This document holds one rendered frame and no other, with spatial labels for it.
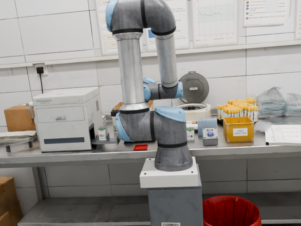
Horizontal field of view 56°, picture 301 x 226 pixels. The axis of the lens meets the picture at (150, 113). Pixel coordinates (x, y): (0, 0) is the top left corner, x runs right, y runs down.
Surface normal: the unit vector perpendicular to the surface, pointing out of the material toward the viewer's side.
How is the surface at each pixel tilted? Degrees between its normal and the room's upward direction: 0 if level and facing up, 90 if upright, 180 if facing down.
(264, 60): 90
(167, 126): 85
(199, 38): 92
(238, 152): 90
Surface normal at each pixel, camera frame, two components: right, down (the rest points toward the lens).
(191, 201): -0.10, 0.23
